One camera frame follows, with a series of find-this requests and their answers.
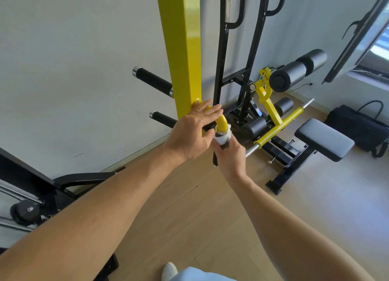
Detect person's right hand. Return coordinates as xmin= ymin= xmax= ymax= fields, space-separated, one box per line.
xmin=212 ymin=135 xmax=247 ymax=183

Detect person's left hand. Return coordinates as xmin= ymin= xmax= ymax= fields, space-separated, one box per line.
xmin=162 ymin=99 xmax=224 ymax=163

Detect white wet wipe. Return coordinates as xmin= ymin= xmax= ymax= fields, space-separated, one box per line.
xmin=214 ymin=124 xmax=233 ymax=148

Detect curved yellow black grip handle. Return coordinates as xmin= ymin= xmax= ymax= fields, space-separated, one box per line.
xmin=193 ymin=98 xmax=233 ymax=168

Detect yellow fitness equipment arm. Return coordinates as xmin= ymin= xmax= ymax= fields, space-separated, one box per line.
xmin=155 ymin=0 xmax=203 ymax=137

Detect person's left forearm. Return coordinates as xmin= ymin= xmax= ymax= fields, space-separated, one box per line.
xmin=0 ymin=147 xmax=195 ymax=281

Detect person's right forearm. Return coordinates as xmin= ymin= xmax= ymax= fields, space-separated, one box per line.
xmin=226 ymin=171 xmax=376 ymax=281

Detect person's light blue clothing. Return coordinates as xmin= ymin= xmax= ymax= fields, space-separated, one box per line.
xmin=170 ymin=266 xmax=237 ymax=281

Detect small black foam roller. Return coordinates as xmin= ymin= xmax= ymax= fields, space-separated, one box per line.
xmin=275 ymin=97 xmax=295 ymax=116
xmin=243 ymin=116 xmax=268 ymax=138

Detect yellow leg developer bar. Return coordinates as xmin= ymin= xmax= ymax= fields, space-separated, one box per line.
xmin=245 ymin=66 xmax=314 ymax=158

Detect grey padded seat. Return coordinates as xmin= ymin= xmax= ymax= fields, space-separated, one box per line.
xmin=294 ymin=118 xmax=355 ymax=163

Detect large black foam roller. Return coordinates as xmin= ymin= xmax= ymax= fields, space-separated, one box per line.
xmin=269 ymin=49 xmax=328 ymax=93

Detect black bag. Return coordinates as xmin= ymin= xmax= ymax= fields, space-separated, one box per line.
xmin=323 ymin=100 xmax=389 ymax=158

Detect white shoe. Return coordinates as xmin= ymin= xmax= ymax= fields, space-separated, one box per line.
xmin=161 ymin=262 xmax=179 ymax=281

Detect black pulley wheel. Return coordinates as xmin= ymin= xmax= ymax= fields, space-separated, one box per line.
xmin=9 ymin=198 xmax=40 ymax=225

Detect black bench base frame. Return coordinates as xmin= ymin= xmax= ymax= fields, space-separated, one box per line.
xmin=224 ymin=101 xmax=320 ymax=196

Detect black metal rack frame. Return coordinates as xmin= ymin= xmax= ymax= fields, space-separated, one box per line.
xmin=212 ymin=0 xmax=289 ymax=126

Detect black cable machine tower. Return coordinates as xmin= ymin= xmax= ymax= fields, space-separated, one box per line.
xmin=0 ymin=147 xmax=77 ymax=248

